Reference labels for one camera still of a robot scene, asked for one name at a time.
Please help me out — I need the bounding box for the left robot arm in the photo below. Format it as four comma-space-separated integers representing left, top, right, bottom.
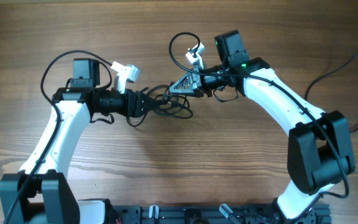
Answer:
0, 58, 160, 223

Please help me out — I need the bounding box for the camera cable black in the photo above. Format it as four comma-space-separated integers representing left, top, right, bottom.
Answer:
0, 53, 112, 223
168, 32, 350, 222

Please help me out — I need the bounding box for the right camera cable black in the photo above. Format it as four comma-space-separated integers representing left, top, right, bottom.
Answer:
168, 32, 350, 222

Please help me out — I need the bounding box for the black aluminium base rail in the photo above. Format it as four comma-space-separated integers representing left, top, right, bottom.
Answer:
110, 203, 332, 224

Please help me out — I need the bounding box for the left camera cable black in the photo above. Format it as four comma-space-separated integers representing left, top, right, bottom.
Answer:
0, 53, 112, 223

